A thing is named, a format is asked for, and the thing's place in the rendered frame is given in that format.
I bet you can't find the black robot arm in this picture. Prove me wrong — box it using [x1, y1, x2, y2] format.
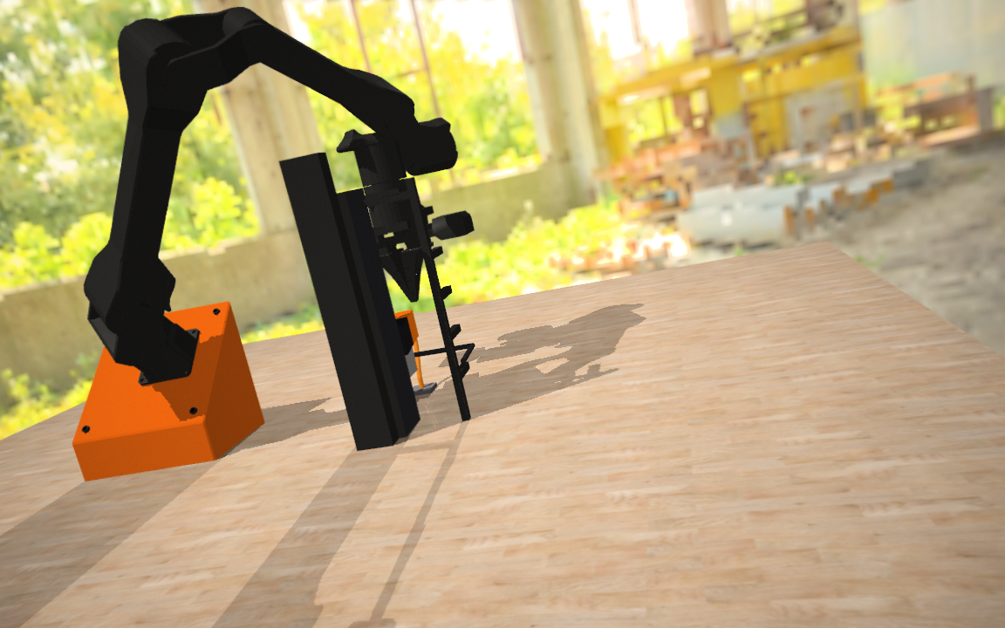
[84, 7, 458, 386]

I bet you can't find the orange power plug with cord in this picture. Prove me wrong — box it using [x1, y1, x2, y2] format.
[394, 310, 425, 388]

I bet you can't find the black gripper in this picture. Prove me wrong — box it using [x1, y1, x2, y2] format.
[363, 178, 475, 303]

